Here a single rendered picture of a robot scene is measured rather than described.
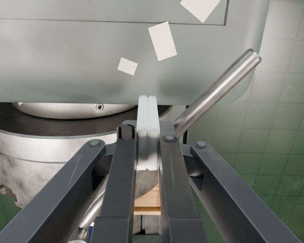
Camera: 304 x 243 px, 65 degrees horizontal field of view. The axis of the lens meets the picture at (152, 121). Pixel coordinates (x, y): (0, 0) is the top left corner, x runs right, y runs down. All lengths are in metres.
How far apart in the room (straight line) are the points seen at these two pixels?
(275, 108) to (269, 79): 0.21
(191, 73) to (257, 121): 1.59
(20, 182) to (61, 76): 0.17
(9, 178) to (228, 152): 1.63
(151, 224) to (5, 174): 0.64
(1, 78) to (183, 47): 0.17
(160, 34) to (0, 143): 0.23
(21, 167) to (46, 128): 0.06
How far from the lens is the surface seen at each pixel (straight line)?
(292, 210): 2.47
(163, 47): 0.23
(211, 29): 0.23
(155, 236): 0.96
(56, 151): 0.31
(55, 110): 0.34
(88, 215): 0.27
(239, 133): 1.81
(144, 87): 0.24
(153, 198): 0.81
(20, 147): 0.33
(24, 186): 0.36
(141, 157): 0.16
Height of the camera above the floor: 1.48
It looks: 65 degrees down
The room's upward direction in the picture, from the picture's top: 176 degrees clockwise
